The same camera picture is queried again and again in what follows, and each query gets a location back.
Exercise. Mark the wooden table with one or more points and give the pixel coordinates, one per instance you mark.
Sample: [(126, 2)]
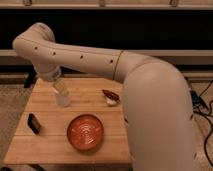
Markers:
[(50, 145)]

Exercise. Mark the blue power adapter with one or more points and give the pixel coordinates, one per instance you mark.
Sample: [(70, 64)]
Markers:
[(196, 101)]

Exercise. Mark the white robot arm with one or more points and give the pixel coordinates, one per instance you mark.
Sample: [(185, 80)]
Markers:
[(155, 96)]

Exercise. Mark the orange ceramic bowl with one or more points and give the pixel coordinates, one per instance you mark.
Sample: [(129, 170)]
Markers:
[(85, 132)]

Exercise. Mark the black eraser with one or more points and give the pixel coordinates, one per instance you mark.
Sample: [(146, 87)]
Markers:
[(33, 123)]

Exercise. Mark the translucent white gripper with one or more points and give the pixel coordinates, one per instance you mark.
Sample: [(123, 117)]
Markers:
[(61, 93)]

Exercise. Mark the red and white ceramic cup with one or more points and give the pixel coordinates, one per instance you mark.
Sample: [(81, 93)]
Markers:
[(112, 99)]

